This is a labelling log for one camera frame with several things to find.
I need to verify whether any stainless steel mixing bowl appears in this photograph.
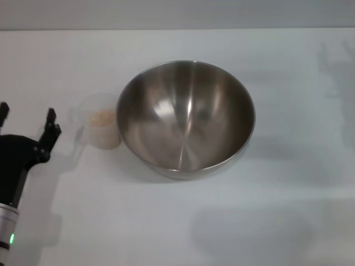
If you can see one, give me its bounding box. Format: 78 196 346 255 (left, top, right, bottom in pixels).
115 60 256 181

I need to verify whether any clear plastic measuring cup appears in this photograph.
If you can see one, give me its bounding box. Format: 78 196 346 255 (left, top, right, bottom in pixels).
69 93 123 151

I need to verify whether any uncooked white rice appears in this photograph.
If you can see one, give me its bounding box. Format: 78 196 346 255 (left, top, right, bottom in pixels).
88 109 121 150

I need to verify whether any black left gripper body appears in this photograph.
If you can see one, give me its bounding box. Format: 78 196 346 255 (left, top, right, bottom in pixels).
0 134 39 208

